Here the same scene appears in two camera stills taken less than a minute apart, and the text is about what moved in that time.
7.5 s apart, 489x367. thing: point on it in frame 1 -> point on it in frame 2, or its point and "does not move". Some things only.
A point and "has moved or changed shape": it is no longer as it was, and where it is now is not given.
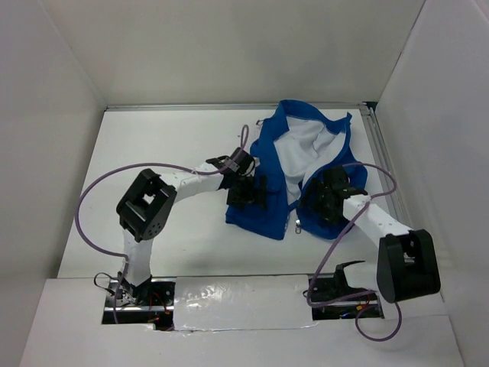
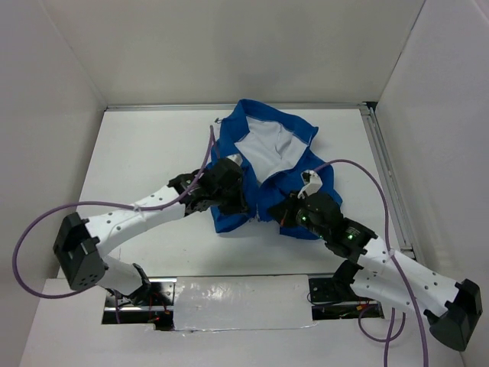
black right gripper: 315,186 -> 282,212
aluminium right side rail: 371,118 does not move
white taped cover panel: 227,302 does not move
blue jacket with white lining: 294,144 has moved or changed shape
